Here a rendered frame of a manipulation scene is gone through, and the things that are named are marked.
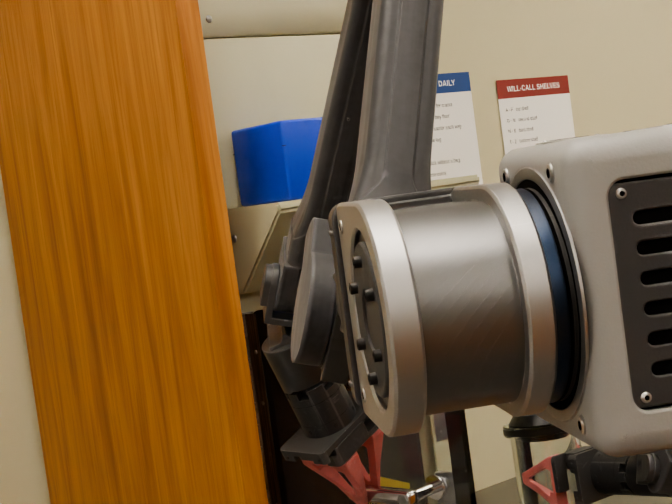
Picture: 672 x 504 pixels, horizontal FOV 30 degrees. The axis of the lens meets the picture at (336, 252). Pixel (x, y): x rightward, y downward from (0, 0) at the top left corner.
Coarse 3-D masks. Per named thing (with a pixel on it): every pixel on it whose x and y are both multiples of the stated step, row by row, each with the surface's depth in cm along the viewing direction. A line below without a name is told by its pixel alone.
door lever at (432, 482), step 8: (432, 480) 129; (440, 480) 128; (368, 488) 129; (376, 488) 128; (384, 488) 128; (392, 488) 127; (400, 488) 127; (416, 488) 127; (424, 488) 127; (432, 488) 128; (440, 488) 128; (368, 496) 129; (376, 496) 128; (384, 496) 127; (392, 496) 126; (400, 496) 125; (408, 496) 125; (416, 496) 126; (424, 496) 127; (432, 496) 129; (440, 496) 128
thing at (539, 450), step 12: (564, 432) 163; (516, 444) 166; (528, 444) 165; (540, 444) 164; (552, 444) 164; (564, 444) 164; (576, 444) 165; (516, 456) 167; (528, 456) 165; (540, 456) 164; (516, 468) 167; (528, 468) 165; (540, 480) 164; (528, 492) 165
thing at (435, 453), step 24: (264, 336) 144; (264, 360) 145; (288, 408) 143; (288, 432) 144; (432, 432) 128; (456, 432) 126; (360, 456) 136; (384, 456) 133; (408, 456) 131; (432, 456) 129; (456, 456) 126; (288, 480) 145; (312, 480) 142; (408, 480) 131; (456, 480) 127
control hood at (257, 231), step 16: (464, 176) 156; (240, 208) 144; (256, 208) 141; (272, 208) 138; (288, 208) 139; (240, 224) 144; (256, 224) 141; (272, 224) 139; (288, 224) 140; (240, 240) 144; (256, 240) 142; (272, 240) 141; (240, 256) 145; (256, 256) 142; (272, 256) 143; (240, 272) 145; (256, 272) 143; (240, 288) 145; (256, 288) 146
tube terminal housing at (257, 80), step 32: (224, 64) 148; (256, 64) 151; (288, 64) 154; (320, 64) 157; (224, 96) 148; (256, 96) 151; (288, 96) 154; (320, 96) 157; (224, 128) 147; (224, 160) 147
